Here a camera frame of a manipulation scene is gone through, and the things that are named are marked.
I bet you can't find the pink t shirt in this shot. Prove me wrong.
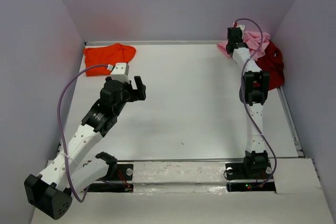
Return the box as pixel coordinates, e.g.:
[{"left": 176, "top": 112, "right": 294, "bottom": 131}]
[{"left": 216, "top": 30, "right": 271, "bottom": 61}]

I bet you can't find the orange t shirt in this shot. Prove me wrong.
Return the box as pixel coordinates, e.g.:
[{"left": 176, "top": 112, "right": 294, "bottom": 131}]
[{"left": 83, "top": 43, "right": 136, "bottom": 68}]

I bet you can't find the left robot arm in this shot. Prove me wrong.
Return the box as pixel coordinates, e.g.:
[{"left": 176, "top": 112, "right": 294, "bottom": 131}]
[{"left": 24, "top": 76, "right": 146, "bottom": 220}]

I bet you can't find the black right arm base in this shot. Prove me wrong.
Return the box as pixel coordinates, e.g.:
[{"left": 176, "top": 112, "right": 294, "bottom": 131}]
[{"left": 223, "top": 151, "right": 276, "bottom": 192}]

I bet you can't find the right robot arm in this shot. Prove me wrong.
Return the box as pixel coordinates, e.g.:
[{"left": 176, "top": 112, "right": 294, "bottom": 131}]
[{"left": 225, "top": 25, "right": 269, "bottom": 180}]

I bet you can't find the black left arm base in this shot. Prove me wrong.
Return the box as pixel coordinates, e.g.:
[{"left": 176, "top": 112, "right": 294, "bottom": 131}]
[{"left": 82, "top": 152, "right": 134, "bottom": 193}]

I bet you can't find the dark red t shirt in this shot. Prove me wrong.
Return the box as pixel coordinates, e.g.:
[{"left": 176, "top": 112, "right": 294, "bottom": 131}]
[{"left": 256, "top": 41, "right": 285, "bottom": 90}]

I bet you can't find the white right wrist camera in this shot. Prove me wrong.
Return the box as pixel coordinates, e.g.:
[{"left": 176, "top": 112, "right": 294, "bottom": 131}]
[{"left": 233, "top": 23, "right": 245, "bottom": 33}]

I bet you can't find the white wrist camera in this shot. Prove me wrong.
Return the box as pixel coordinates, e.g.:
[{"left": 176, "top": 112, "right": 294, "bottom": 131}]
[
  {"left": 233, "top": 23, "right": 245, "bottom": 33},
  {"left": 107, "top": 62, "right": 130, "bottom": 83}
]

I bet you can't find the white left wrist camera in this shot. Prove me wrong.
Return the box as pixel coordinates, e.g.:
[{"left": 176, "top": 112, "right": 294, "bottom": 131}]
[{"left": 107, "top": 62, "right": 130, "bottom": 83}]

